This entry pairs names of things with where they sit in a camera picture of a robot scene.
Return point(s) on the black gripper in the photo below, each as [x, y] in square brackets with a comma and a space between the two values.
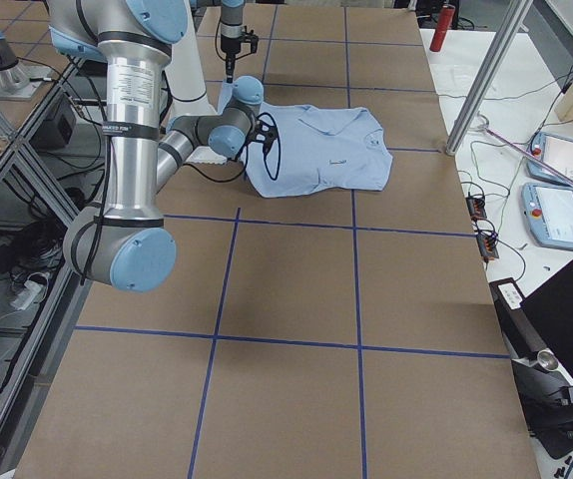
[229, 45]

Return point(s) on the light blue t-shirt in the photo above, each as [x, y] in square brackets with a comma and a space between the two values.
[320, 149]

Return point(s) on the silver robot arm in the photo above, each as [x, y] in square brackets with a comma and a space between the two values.
[231, 12]
[120, 239]

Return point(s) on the red cylinder bottle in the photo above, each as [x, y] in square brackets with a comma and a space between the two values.
[444, 22]

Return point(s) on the reacher grabber stick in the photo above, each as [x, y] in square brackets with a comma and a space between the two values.
[483, 126]

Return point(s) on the far blue teach pendant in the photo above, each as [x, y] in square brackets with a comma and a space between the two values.
[554, 150]

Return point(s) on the blue teach pendant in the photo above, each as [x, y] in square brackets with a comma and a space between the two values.
[554, 150]
[548, 210]

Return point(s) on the near blue teach pendant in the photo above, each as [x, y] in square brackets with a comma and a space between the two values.
[548, 210]

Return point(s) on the aluminium frame post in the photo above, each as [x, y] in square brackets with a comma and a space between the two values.
[489, 67]

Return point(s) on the aluminium truss frame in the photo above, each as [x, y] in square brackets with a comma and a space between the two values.
[51, 161]

